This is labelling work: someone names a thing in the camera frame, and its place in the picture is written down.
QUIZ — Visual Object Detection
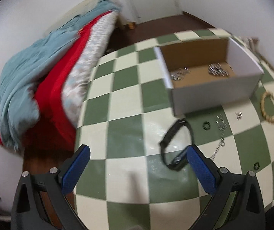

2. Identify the white cardboard box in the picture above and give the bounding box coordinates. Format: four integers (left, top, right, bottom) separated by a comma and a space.
154, 36, 264, 116

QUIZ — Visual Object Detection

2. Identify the silver black bead bracelet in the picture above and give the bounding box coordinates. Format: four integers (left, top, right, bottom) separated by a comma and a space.
208, 62, 230, 77

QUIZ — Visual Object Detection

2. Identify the black smart watch band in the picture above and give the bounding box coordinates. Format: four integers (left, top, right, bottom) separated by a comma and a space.
159, 118, 195, 171

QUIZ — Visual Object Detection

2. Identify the white wooden headboard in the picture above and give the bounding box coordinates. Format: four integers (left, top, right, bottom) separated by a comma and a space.
44, 0, 120, 36

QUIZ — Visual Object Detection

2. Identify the small silver earring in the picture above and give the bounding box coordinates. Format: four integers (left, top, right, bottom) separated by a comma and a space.
235, 112, 242, 120

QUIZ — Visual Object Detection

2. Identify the wooden bead bracelet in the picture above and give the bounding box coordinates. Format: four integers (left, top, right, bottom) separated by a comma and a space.
260, 91, 274, 125

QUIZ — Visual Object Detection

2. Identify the red blanket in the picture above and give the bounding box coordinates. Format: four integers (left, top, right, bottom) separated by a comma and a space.
0, 10, 113, 149

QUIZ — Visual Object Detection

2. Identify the silver chain on table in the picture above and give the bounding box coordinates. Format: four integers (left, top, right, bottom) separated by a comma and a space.
209, 114, 229, 162

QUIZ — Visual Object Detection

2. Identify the green white checkered tablecloth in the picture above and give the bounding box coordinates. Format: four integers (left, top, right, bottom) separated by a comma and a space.
75, 29, 274, 229

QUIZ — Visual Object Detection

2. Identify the patterned mattress sheet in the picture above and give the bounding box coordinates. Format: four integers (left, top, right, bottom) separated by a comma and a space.
61, 11, 119, 128

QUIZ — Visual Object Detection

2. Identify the silver chain necklace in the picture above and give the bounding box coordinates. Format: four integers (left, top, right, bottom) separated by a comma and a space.
170, 67, 191, 81

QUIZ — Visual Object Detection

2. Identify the light blue duvet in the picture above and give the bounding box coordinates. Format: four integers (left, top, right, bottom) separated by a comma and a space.
0, 0, 121, 152

